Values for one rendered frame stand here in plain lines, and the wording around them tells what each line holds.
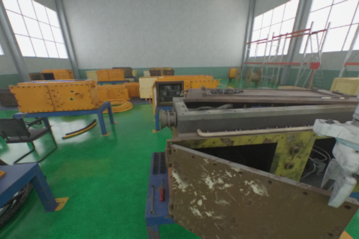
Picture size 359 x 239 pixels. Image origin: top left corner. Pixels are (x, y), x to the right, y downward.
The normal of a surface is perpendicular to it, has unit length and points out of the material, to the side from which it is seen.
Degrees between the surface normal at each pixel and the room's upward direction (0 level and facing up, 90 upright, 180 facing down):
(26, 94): 90
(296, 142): 90
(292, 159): 90
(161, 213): 0
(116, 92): 90
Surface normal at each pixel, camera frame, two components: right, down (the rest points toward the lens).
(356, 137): -0.87, 0.18
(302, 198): -0.50, 0.33
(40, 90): 0.14, 0.36
